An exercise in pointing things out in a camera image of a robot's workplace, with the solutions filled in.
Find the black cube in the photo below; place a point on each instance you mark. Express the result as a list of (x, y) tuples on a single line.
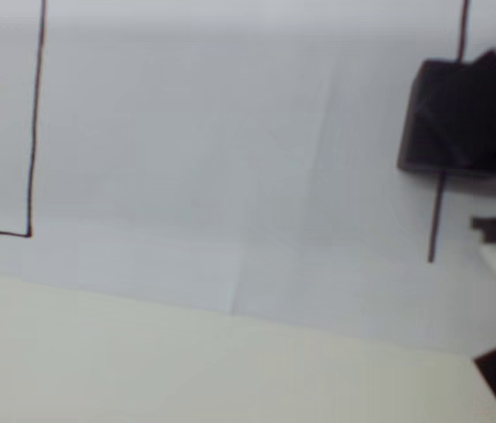
[(463, 119)]

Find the white paper sheet with markings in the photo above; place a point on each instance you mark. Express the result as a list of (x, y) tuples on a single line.
[(230, 154)]

